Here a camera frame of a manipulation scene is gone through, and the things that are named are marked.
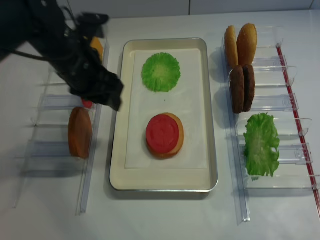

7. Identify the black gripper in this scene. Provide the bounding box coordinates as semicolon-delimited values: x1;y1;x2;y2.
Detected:
47;27;124;112

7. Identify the red tomato slice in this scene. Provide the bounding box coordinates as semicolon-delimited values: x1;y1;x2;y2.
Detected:
81;98;93;109
145;114;179;154

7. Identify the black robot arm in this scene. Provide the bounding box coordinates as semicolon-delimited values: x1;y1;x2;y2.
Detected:
0;0;124;111

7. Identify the brown bread slice in rack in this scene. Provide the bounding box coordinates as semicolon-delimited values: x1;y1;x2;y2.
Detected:
68;107;92;159

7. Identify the yellow cheese slice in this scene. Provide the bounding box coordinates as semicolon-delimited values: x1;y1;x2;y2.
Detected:
83;36;104;63

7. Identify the round green lettuce piece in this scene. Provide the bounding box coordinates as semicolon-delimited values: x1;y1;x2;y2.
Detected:
141;52;181;93

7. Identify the toasted bread slice on tray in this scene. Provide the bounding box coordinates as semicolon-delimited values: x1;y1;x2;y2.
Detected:
145;112;184;159

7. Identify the right brown meat patty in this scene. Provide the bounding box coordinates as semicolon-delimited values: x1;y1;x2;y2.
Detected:
243;64;256;112

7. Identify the leafy green lettuce leaf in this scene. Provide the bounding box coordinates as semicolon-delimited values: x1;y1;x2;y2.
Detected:
243;113;280;177

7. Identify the clear acrylic left rack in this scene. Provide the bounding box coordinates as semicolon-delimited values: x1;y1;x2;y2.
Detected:
12;37;111;216

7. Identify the clear acrylic rack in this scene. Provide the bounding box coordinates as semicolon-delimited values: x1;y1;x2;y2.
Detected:
12;37;111;216
221;26;313;223

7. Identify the white paper liner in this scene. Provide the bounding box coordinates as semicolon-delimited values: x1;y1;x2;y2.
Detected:
125;48;210;169

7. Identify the metal baking tray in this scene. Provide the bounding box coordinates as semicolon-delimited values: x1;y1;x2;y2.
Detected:
109;38;218;193

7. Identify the left burger bun half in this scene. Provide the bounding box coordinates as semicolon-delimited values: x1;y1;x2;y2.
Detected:
224;25;239;69

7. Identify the clear acrylic right rack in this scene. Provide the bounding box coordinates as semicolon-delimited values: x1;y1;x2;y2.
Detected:
221;26;313;223

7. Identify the red strip on rack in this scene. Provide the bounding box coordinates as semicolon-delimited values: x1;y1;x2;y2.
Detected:
276;43;320;215

